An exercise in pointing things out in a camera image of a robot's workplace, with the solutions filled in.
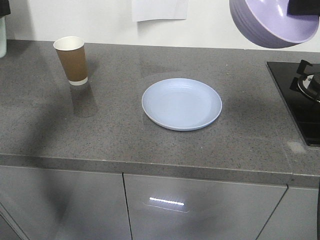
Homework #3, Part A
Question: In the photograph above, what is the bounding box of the white paper sheet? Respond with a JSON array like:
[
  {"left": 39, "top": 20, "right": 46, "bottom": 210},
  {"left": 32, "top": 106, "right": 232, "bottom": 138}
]
[{"left": 131, "top": 0, "right": 189, "bottom": 22}]

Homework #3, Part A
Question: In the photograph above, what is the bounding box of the pale green plastic spoon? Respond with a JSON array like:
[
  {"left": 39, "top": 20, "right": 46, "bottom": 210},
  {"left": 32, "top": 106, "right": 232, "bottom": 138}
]
[{"left": 0, "top": 16, "right": 7, "bottom": 58}]

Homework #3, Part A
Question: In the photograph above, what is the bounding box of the light blue plate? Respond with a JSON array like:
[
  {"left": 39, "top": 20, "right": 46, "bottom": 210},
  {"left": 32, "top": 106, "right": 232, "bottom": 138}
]
[{"left": 141, "top": 78, "right": 223, "bottom": 132}]

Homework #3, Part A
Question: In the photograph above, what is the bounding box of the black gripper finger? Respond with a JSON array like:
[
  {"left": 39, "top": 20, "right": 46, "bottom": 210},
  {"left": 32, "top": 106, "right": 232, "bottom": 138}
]
[
  {"left": 288, "top": 0, "right": 320, "bottom": 16},
  {"left": 0, "top": 0, "right": 11, "bottom": 17}
]

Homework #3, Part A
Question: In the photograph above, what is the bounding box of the grey cabinet door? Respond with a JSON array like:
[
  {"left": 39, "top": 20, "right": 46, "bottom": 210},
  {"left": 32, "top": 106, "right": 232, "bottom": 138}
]
[
  {"left": 0, "top": 166, "right": 131, "bottom": 240},
  {"left": 123, "top": 174, "right": 286, "bottom": 240}
]

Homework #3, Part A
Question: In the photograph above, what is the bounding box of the steel gas burner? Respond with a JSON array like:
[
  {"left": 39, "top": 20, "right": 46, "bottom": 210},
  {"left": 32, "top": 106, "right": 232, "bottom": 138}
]
[{"left": 289, "top": 60, "right": 320, "bottom": 103}]

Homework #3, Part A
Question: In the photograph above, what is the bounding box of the lilac plastic bowl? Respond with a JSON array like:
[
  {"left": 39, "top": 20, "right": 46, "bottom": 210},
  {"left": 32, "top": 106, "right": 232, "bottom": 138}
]
[{"left": 229, "top": 0, "right": 320, "bottom": 49}]

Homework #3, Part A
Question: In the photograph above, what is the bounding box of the brown paper cup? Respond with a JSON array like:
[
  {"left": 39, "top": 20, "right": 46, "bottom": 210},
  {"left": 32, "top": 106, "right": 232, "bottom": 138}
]
[{"left": 53, "top": 36, "right": 88, "bottom": 86}]

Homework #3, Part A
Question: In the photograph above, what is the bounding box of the black induction cooktop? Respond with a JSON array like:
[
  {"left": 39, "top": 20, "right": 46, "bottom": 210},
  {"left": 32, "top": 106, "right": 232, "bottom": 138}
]
[{"left": 267, "top": 61, "right": 320, "bottom": 147}]

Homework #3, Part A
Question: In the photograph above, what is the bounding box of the grey cabinet door middle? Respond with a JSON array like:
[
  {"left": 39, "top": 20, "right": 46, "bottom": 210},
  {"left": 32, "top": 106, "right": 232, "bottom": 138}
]
[{"left": 0, "top": 166, "right": 131, "bottom": 240}]

